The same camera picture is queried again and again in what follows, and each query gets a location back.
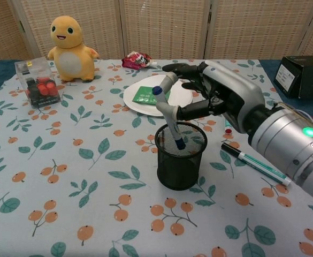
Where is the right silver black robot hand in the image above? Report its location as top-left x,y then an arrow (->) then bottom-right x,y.
156,61 -> 266,134

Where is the blue capped whiteboard marker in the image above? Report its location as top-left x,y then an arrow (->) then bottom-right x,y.
151,86 -> 186,150

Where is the black capped green marker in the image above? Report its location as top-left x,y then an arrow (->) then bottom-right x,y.
220,141 -> 292,187

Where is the black cup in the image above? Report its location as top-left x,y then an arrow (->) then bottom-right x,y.
155,122 -> 208,191

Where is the black cardboard box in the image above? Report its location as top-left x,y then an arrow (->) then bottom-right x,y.
272,55 -> 313,99

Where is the green foil sachet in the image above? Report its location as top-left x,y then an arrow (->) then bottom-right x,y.
131,86 -> 171,105

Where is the white paper plate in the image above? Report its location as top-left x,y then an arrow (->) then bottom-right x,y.
123,74 -> 194,117

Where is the red snack packet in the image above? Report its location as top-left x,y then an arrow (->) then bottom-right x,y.
121,51 -> 158,70

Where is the yellow plush dinosaur toy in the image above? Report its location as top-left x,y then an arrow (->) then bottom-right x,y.
47,15 -> 100,82

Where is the floral fruit print tablecloth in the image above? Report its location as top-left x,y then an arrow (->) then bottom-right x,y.
0,58 -> 313,257

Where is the clear box with red caps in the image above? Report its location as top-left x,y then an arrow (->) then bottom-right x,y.
14,56 -> 64,109

